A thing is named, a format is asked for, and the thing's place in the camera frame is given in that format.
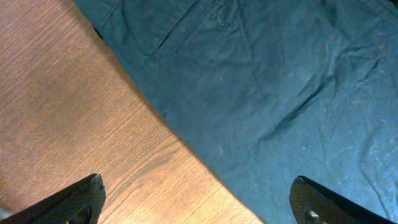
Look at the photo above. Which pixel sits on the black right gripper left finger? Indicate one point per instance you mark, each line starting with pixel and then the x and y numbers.
pixel 81 202

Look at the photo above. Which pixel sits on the navy blue garment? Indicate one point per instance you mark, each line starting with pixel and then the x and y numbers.
pixel 266 90

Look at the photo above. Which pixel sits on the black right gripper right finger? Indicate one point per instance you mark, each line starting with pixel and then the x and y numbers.
pixel 312 203

